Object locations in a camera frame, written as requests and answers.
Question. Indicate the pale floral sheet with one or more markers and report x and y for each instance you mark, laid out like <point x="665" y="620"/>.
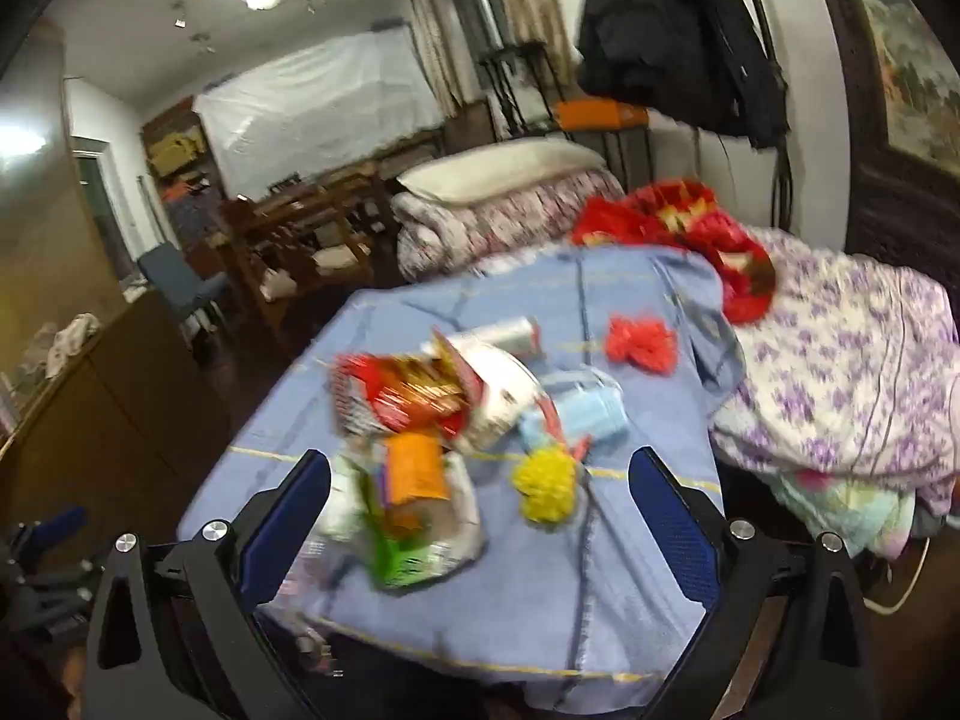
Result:
<point x="847" y="510"/>

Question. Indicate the red printed blanket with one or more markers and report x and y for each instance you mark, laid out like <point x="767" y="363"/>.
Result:
<point x="675" y="210"/>

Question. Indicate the white cloth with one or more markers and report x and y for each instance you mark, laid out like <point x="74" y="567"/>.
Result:
<point x="75" y="337"/>

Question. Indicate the red pom-pom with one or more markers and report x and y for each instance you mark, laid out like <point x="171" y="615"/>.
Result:
<point x="637" y="341"/>

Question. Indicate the blue bed blanket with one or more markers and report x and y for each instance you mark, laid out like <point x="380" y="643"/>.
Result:
<point x="450" y="630"/>

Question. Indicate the framed painting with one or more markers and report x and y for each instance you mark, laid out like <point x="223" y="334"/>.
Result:
<point x="915" y="75"/>

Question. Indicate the red snack packet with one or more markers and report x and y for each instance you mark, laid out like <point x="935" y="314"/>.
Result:
<point x="397" y="394"/>

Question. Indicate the black metal stand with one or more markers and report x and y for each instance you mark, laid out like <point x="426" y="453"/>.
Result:
<point x="517" y="52"/>

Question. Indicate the purple floral quilt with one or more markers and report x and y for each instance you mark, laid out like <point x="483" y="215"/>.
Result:
<point x="840" y="360"/>

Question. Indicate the silver can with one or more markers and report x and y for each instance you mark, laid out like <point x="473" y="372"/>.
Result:
<point x="502" y="331"/>

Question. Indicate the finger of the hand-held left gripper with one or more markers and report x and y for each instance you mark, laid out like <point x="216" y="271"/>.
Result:
<point x="56" y="523"/>

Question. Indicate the patterned curtain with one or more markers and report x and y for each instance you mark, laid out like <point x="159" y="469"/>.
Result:
<point x="536" y="0"/>
<point x="431" y="37"/>

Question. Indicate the olive wooden cabinet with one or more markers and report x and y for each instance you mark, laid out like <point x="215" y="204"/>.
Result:
<point x="112" y="405"/>

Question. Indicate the black coat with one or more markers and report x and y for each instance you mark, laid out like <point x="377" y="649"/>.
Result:
<point x="652" y="22"/>

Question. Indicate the wooden armchair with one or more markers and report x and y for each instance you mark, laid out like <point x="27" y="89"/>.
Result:
<point x="300" y="255"/>

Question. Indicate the blue chair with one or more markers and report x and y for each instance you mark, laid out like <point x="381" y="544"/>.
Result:
<point x="176" y="277"/>

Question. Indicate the blue face mask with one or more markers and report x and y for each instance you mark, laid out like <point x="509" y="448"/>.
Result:
<point x="592" y="412"/>

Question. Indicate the folded floral quilt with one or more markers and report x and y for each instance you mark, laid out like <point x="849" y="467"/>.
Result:
<point x="480" y="229"/>

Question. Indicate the orange box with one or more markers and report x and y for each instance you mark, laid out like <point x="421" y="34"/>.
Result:
<point x="592" y="114"/>

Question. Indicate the white plastic sheet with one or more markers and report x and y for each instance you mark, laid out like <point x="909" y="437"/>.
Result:
<point x="315" y="105"/>

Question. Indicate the yellow pom-pom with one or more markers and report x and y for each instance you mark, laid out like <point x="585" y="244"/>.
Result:
<point x="544" y="480"/>

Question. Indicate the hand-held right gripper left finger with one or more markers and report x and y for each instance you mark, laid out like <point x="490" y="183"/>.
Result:
<point x="289" y="532"/>

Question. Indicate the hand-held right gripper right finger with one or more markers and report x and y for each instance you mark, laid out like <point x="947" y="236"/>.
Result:
<point x="675" y="532"/>

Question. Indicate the white pillow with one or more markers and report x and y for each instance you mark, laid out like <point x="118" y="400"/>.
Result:
<point x="495" y="169"/>

